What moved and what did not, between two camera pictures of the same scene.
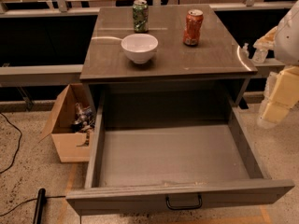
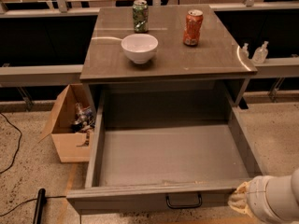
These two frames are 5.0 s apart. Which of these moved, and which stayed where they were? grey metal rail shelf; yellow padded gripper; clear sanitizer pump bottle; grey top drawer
Moved: yellow padded gripper
Stayed: grey metal rail shelf; clear sanitizer pump bottle; grey top drawer
